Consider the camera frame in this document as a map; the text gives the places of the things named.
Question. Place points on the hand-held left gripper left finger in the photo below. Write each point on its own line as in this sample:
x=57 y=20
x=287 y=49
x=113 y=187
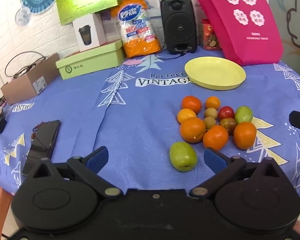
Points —
x=100 y=158

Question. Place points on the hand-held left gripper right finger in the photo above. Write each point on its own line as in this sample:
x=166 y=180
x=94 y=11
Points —
x=213 y=158

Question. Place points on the large green jujube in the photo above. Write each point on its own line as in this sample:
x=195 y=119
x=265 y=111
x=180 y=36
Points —
x=183 y=156

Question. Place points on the large orange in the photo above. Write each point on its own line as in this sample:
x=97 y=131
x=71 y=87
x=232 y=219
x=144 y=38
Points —
x=192 y=130

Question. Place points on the brown kiwi fruit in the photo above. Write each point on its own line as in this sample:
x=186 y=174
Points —
x=211 y=112

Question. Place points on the red tomato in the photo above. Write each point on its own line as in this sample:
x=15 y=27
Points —
x=226 y=113

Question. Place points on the green jujube with red blush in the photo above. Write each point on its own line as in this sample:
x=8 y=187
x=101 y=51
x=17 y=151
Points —
x=243 y=114

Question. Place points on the small orange mandarin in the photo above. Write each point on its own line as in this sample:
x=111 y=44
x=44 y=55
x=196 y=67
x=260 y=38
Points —
x=212 y=102

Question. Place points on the deep orange mandarin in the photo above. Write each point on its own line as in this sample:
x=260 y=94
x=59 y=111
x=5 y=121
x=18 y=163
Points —
x=191 y=104

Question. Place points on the yellow plastic plate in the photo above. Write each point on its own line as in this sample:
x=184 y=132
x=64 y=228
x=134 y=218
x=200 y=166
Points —
x=215 y=72

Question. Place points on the brownish green tomato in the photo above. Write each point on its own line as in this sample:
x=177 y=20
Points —
x=227 y=125

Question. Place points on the brown longan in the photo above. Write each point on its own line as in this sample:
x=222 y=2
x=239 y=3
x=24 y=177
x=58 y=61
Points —
x=209 y=123

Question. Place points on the yellow-orange mandarin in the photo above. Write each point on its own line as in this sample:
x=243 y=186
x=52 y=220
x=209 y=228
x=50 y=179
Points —
x=186 y=115

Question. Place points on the blue printed tablecloth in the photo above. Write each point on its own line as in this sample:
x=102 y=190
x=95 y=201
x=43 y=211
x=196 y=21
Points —
x=140 y=117

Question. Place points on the black smartphone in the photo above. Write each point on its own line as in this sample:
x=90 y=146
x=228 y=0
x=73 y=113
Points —
x=42 y=142

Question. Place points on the light green shoe box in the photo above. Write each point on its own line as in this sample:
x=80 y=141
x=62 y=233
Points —
x=90 y=62

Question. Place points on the brown cardboard box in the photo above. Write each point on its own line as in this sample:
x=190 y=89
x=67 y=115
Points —
x=27 y=85

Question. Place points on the pink tote bag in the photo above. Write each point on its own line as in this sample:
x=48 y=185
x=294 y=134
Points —
x=240 y=30

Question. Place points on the red fruit-print box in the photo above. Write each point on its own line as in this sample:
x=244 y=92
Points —
x=210 y=35

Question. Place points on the white cup box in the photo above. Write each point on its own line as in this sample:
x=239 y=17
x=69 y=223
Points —
x=90 y=32

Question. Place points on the orange pack of disposable cups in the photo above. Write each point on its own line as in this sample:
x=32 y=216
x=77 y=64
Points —
x=137 y=30

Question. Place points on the black speaker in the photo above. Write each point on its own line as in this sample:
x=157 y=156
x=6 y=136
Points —
x=178 y=27

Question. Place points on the shiny green gift box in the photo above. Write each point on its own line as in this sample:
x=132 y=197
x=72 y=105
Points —
x=85 y=0

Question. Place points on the small round paper decoration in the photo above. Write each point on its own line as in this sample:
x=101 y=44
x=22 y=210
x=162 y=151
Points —
x=22 y=16

